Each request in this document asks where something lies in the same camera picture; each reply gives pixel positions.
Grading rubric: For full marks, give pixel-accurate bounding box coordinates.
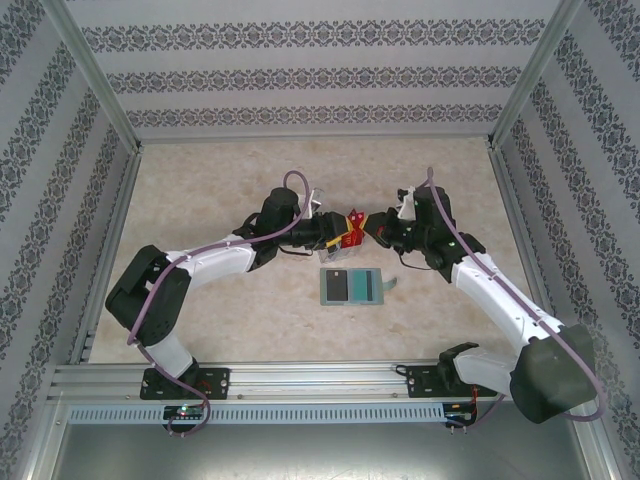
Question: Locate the black credit card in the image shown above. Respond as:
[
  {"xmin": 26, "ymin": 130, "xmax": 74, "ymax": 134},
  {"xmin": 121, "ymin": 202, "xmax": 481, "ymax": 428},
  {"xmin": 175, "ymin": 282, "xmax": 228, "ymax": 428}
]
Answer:
[{"xmin": 323, "ymin": 270, "xmax": 349, "ymax": 304}]

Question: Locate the grey-blue card holder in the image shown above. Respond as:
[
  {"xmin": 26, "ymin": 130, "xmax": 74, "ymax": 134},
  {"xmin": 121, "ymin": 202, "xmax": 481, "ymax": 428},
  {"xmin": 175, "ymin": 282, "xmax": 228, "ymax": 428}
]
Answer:
[{"xmin": 318, "ymin": 267, "xmax": 401, "ymax": 307}]

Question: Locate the grey metal panel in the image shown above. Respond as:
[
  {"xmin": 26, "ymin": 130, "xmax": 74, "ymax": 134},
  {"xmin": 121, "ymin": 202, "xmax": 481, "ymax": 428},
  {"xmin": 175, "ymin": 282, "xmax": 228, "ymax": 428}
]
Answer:
[{"xmin": 47, "ymin": 423, "xmax": 596, "ymax": 480}]

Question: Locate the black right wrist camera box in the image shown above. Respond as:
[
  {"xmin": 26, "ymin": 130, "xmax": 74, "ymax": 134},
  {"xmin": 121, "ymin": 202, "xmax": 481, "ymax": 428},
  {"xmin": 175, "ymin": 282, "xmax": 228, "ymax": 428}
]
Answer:
[{"xmin": 410, "ymin": 183, "xmax": 455, "ymax": 229}]

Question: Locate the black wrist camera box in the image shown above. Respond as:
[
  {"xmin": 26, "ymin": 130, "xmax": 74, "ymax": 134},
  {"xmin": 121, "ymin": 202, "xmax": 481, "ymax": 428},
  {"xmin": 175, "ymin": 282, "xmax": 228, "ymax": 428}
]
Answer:
[
  {"xmin": 410, "ymin": 183, "xmax": 455, "ymax": 229},
  {"xmin": 261, "ymin": 186, "xmax": 303, "ymax": 227}
]

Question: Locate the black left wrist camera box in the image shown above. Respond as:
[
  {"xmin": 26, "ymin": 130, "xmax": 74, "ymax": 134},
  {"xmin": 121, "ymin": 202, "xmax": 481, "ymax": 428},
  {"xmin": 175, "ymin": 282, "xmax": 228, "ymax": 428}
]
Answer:
[{"xmin": 261, "ymin": 186, "xmax": 303, "ymax": 227}]

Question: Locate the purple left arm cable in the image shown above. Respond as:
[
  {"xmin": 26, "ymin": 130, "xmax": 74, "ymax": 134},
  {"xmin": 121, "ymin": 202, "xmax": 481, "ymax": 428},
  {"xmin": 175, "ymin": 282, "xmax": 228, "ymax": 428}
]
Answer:
[{"xmin": 127, "ymin": 169, "xmax": 311, "ymax": 441}]

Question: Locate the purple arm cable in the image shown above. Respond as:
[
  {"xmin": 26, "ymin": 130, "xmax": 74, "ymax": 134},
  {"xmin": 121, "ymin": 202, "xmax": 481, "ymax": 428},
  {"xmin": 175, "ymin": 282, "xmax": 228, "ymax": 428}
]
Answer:
[
  {"xmin": 417, "ymin": 166, "xmax": 606, "ymax": 436},
  {"xmin": 127, "ymin": 169, "xmax": 311, "ymax": 441}
]

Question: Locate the aluminium side rail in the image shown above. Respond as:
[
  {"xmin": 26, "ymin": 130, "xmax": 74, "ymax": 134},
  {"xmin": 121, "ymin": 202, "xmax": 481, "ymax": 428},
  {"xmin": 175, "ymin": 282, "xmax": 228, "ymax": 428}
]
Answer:
[
  {"xmin": 487, "ymin": 143, "xmax": 567, "ymax": 360},
  {"xmin": 68, "ymin": 147, "xmax": 146, "ymax": 365}
]

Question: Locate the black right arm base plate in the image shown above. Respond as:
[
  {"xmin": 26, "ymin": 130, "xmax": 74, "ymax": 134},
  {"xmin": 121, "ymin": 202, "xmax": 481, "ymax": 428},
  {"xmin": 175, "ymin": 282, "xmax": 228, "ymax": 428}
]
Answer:
[{"xmin": 406, "ymin": 364, "xmax": 500, "ymax": 400}]

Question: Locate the aluminium mounting rail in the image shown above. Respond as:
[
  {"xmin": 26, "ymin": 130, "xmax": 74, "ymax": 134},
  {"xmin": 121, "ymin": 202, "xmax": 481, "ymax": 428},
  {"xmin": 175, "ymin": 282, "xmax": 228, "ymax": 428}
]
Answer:
[{"xmin": 47, "ymin": 363, "xmax": 594, "ymax": 402}]

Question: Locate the grey slotted cable duct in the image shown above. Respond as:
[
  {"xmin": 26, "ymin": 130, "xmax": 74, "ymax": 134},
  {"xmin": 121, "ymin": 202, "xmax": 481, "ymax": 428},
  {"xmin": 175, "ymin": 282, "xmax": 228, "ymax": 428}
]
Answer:
[{"xmin": 67, "ymin": 402, "xmax": 447, "ymax": 426}]

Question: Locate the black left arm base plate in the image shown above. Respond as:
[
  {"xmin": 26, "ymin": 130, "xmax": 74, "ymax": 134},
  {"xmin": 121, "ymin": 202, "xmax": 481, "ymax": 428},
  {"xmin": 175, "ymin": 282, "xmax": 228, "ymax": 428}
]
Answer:
[{"xmin": 140, "ymin": 366, "xmax": 232, "ymax": 401}]

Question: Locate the aluminium frame post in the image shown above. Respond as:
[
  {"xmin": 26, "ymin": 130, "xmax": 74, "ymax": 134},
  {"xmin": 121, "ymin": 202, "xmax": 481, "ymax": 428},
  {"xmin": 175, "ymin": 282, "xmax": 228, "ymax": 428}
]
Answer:
[
  {"xmin": 485, "ymin": 0, "xmax": 585, "ymax": 151},
  {"xmin": 44, "ymin": 0, "xmax": 146, "ymax": 156}
]

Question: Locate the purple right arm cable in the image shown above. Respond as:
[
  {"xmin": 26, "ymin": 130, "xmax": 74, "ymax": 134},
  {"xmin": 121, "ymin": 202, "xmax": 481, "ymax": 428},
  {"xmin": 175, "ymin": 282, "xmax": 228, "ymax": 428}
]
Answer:
[{"xmin": 417, "ymin": 166, "xmax": 606, "ymax": 436}]

